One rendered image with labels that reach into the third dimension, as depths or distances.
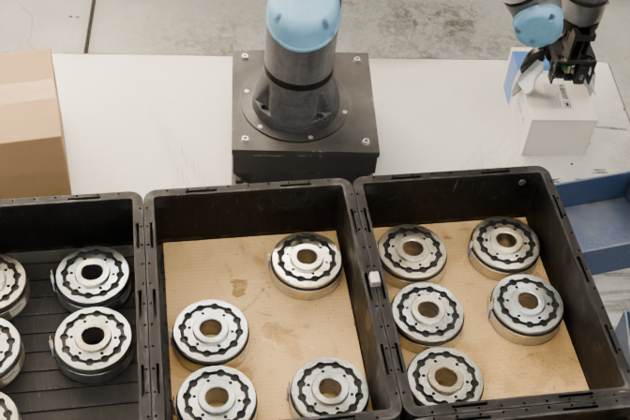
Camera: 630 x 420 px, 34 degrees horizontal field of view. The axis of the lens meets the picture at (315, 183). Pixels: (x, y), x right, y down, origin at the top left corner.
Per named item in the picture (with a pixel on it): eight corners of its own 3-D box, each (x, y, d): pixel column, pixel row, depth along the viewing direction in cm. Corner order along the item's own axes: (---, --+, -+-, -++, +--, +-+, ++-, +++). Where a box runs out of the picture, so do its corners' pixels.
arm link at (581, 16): (559, -21, 174) (606, -20, 174) (552, 1, 177) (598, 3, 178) (568, 7, 169) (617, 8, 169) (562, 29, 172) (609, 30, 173)
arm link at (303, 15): (258, 81, 167) (262, 16, 157) (269, 27, 176) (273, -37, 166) (332, 90, 167) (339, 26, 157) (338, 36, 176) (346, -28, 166)
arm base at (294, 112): (260, 67, 184) (262, 24, 176) (343, 80, 183) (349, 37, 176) (245, 127, 174) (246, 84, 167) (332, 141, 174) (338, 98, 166)
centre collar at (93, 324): (72, 326, 138) (71, 323, 137) (109, 319, 139) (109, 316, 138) (77, 356, 134) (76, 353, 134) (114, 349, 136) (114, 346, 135)
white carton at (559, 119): (502, 82, 202) (511, 47, 195) (562, 83, 203) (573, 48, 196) (521, 155, 188) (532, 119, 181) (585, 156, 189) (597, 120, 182)
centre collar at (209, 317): (190, 317, 140) (190, 314, 139) (226, 312, 141) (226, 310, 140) (194, 347, 136) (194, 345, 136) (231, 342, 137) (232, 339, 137)
